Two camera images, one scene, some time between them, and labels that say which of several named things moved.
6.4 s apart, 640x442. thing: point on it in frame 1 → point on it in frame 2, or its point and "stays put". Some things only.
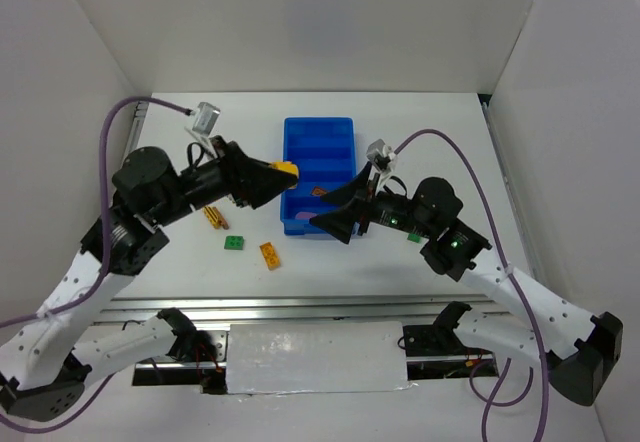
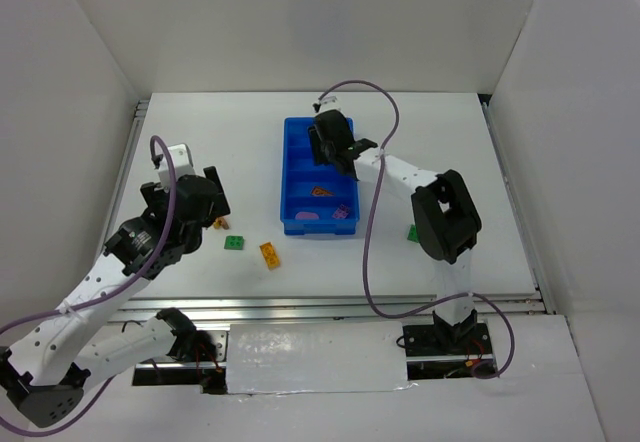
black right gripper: (364, 209) → (325, 147)
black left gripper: (232, 173) → (215, 188)
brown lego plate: (318, 191) stays put
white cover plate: (316, 357) stays put
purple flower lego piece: (302, 215) stays put
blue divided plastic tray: (324, 149) stays put
